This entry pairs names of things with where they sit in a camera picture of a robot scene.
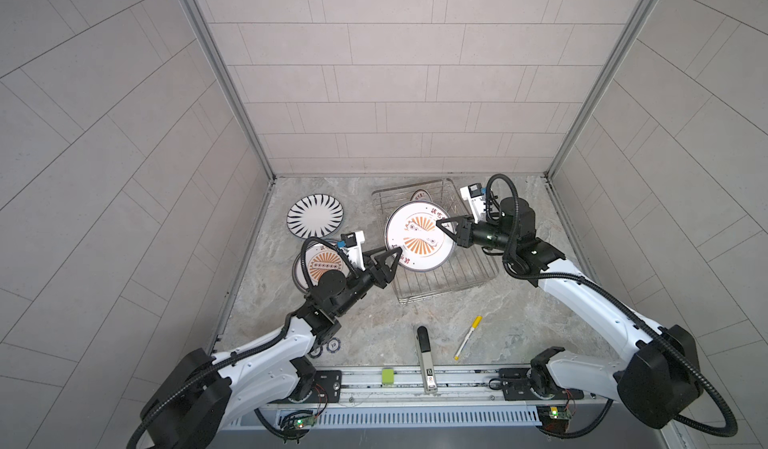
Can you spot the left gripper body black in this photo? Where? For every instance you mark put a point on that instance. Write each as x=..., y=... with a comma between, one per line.
x=352, y=289

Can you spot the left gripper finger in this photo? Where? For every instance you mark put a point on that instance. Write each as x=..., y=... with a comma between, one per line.
x=379, y=257
x=383, y=276

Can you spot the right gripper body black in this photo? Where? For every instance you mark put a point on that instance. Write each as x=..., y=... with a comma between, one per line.
x=493, y=237

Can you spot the orange sunburst plate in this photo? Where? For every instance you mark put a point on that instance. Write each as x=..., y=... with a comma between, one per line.
x=413, y=228
x=319, y=260

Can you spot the red text white plate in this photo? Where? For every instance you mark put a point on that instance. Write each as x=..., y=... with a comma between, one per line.
x=421, y=195

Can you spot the orange sunburst plate front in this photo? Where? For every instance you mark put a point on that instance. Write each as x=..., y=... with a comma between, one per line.
x=319, y=260

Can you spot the blue striped white plate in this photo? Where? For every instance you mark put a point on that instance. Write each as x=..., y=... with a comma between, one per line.
x=315, y=215

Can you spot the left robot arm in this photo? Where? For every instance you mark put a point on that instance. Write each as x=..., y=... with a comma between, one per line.
x=205, y=392

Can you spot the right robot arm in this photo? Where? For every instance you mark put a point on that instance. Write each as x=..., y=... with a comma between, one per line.
x=656, y=374

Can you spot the yellow white marker pen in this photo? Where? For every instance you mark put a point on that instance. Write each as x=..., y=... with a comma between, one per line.
x=471, y=330

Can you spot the green small block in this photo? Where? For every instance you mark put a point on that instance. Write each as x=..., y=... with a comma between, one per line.
x=387, y=376

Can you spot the black silver handheld tool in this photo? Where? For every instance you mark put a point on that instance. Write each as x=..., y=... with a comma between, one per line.
x=426, y=361

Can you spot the perforated vent strip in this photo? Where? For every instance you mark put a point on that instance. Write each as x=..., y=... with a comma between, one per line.
x=427, y=417

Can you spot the left green circuit board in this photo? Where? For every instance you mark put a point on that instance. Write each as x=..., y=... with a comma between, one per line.
x=298, y=421

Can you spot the green circuit board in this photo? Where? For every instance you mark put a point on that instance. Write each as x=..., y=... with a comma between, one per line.
x=554, y=419
x=298, y=421

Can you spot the right green circuit board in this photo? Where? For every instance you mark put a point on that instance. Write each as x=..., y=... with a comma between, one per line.
x=554, y=419

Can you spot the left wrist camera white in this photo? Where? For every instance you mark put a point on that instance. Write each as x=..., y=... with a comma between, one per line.
x=351, y=245

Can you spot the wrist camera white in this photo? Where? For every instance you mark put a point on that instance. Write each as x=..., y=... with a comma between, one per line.
x=475, y=196
x=351, y=245

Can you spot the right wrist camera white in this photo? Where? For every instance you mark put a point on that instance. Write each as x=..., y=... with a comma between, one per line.
x=475, y=196

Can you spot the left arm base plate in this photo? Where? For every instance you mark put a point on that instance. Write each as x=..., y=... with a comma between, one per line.
x=323, y=386

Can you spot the aluminium front rail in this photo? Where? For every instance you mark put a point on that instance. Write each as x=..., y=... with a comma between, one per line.
x=420, y=383

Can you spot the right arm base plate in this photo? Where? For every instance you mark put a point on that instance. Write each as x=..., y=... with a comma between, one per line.
x=515, y=385

